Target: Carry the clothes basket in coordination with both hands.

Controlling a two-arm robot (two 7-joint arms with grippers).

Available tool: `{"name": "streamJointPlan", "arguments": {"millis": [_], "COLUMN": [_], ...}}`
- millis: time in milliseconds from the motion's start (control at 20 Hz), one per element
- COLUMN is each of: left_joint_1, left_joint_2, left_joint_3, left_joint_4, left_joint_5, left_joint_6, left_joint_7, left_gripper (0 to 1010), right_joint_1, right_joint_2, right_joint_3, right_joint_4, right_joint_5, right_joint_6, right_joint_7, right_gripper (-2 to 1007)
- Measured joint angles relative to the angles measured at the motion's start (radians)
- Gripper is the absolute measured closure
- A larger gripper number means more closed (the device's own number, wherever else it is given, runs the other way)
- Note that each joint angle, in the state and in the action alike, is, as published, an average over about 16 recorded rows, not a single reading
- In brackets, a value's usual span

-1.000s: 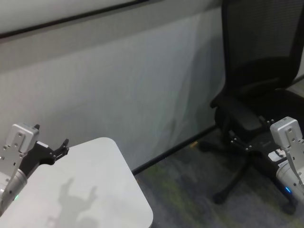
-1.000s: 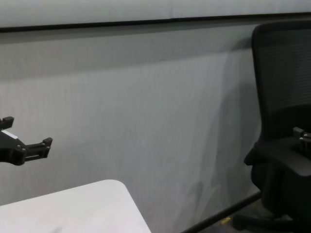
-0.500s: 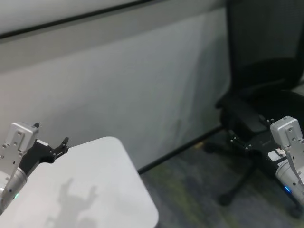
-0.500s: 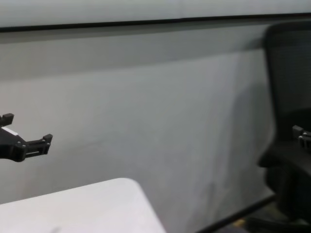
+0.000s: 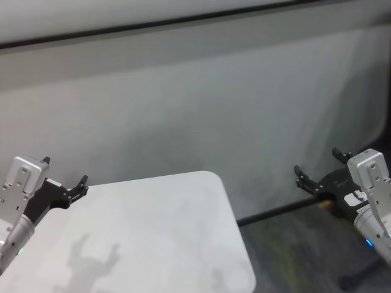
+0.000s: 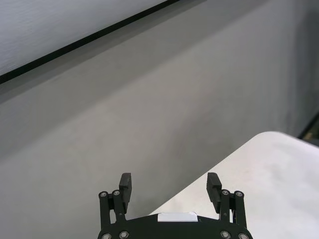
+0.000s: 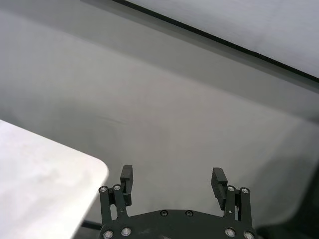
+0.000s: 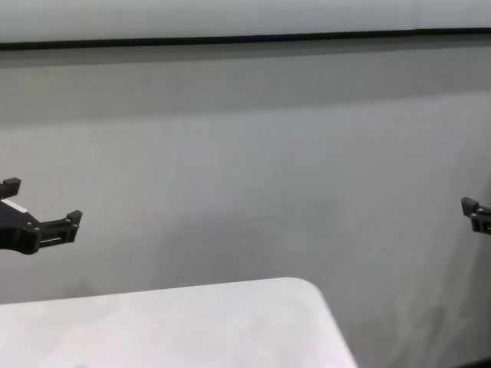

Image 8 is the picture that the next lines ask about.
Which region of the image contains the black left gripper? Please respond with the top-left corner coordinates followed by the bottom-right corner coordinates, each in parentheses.
top-left (0, 177), bottom-right (84, 257)

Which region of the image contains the white rounded square stand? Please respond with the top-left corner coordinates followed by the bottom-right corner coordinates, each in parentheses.
top-left (0, 276), bottom-right (360, 368)

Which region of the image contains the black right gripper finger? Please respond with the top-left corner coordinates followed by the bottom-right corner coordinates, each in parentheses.
top-left (460, 196), bottom-right (491, 235)

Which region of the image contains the black horizontal wall rail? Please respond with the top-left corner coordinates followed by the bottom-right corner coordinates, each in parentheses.
top-left (0, 27), bottom-right (491, 51)

